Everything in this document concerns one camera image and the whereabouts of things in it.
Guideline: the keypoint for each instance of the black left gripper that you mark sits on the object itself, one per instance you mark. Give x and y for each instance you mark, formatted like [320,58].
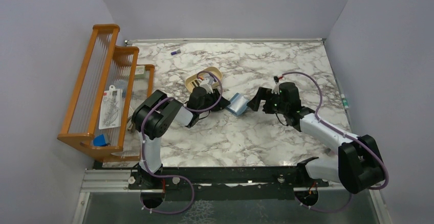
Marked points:
[221,105]

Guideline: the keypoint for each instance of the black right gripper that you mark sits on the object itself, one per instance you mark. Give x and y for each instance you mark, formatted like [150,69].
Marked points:
[265,94]

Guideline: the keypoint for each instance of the teal card holder wallet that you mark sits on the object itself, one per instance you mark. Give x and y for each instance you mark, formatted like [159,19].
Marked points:
[238,104]

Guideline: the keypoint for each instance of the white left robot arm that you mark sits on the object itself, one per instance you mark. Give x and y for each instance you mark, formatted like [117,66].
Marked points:
[154,116]

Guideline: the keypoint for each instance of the yellow oval tray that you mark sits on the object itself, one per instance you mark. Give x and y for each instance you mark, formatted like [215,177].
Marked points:
[193,81]

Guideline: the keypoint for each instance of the small purple marker cap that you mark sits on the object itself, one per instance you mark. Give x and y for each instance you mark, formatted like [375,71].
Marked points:
[175,52]

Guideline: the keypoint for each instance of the green white marker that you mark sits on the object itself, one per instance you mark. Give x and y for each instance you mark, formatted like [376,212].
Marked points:
[344,101]

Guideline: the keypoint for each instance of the green white box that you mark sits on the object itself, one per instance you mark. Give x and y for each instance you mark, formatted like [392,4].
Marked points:
[140,72]

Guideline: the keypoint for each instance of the white packaged item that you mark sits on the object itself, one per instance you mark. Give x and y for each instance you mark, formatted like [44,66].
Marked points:
[111,108]

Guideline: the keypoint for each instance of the orange wooden rack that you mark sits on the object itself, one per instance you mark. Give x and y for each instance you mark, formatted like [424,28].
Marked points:
[104,64]

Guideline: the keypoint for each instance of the blue object in rack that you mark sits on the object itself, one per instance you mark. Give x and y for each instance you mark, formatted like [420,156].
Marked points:
[101,141]

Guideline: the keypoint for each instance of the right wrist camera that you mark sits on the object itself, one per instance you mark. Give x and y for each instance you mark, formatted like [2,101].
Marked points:
[278,83]

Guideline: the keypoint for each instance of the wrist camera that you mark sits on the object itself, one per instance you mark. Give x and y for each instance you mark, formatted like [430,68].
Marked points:
[278,83]
[207,83]

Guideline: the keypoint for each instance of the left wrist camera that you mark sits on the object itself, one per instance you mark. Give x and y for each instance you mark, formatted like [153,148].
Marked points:
[207,83]

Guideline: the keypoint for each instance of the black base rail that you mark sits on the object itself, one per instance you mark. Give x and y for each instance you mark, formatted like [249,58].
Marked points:
[223,183]

